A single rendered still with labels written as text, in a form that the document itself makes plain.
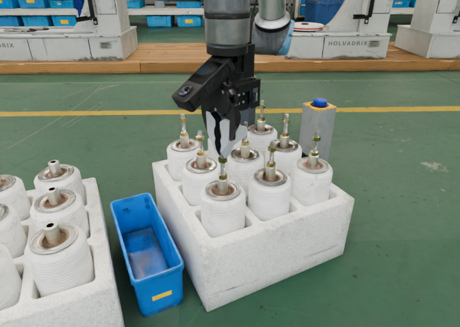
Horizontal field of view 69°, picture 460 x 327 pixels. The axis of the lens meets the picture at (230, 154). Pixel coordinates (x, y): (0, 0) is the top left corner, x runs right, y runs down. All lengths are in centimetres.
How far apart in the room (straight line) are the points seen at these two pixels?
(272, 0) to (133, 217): 75
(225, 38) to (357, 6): 250
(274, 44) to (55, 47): 208
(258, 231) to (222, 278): 12
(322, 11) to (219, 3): 464
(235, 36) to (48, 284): 51
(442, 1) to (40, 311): 308
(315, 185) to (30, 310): 59
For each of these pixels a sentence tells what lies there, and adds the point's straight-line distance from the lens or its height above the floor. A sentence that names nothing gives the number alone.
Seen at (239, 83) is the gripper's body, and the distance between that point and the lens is 59.
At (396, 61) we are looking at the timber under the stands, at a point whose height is 7.
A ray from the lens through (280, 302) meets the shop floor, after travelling 82.
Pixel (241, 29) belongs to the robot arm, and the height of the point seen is 57.
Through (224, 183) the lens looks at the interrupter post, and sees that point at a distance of 68.
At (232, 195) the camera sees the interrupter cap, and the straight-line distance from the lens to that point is 68.
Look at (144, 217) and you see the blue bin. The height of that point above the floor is 4.
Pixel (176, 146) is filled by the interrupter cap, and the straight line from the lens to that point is 88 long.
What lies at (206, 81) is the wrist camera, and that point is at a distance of 54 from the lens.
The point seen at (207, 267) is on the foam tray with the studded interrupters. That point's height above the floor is 14.
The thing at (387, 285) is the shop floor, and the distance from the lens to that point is 92.
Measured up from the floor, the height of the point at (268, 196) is 23.
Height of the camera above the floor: 64
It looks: 28 degrees down
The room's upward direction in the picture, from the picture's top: straight up
